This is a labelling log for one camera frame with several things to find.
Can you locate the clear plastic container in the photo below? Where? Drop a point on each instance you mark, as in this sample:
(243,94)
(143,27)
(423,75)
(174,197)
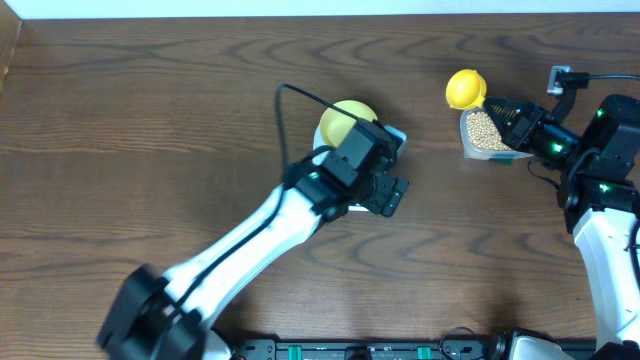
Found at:
(471,152)

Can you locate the yellow plastic scoop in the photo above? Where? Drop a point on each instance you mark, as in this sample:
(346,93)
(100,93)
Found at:
(466,90)

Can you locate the yellow bowl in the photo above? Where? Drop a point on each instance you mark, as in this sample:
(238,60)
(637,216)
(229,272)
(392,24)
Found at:
(334,126)

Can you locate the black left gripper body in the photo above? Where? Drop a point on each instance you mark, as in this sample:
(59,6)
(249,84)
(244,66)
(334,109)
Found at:
(379,195)

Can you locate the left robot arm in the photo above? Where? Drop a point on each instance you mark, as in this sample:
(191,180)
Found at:
(171,315)

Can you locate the soybeans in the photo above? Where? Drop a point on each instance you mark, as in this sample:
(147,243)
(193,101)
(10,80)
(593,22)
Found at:
(482,132)

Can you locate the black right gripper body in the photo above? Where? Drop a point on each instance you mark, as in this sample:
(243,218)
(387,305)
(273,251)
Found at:
(553,142)

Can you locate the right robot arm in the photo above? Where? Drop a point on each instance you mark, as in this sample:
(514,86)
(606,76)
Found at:
(599,203)

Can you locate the white digital kitchen scale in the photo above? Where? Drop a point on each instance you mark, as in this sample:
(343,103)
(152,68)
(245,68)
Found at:
(318,141)

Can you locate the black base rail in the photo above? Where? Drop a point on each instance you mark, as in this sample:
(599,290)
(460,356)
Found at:
(269,349)

